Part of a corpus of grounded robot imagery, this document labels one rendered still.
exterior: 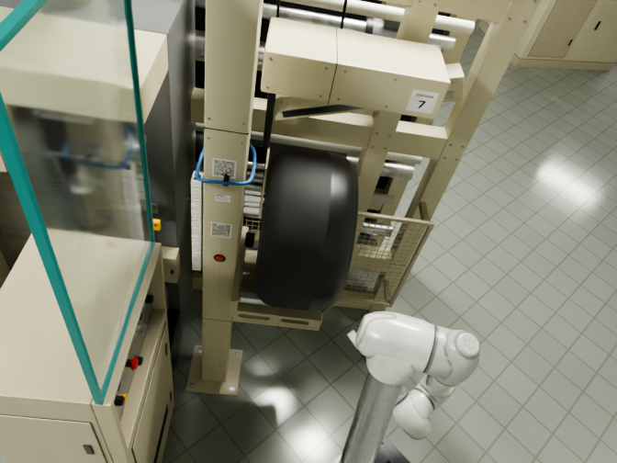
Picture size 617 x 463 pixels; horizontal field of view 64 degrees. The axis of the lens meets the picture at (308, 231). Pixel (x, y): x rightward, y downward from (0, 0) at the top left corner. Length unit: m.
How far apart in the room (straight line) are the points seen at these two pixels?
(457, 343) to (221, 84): 0.92
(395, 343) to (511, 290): 2.48
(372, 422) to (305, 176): 0.78
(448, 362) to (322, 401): 1.56
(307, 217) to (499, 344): 2.11
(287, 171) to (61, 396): 0.91
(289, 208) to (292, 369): 1.47
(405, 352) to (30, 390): 0.95
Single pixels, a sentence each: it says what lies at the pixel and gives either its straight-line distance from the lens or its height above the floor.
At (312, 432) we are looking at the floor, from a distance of 2.76.
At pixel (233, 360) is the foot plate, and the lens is 2.86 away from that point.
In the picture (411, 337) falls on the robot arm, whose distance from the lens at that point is 1.33.
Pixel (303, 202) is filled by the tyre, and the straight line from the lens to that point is 1.59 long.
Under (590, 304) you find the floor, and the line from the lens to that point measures 4.04.
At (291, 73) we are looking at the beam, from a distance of 1.67.
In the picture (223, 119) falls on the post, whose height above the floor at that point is 1.69.
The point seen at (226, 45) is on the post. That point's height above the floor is 1.92.
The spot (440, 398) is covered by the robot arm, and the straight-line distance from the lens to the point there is 1.92.
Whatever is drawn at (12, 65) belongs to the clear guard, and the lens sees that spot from 0.76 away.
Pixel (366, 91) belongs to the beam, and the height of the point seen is 1.70.
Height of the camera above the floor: 2.55
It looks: 47 degrees down
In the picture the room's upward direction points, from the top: 14 degrees clockwise
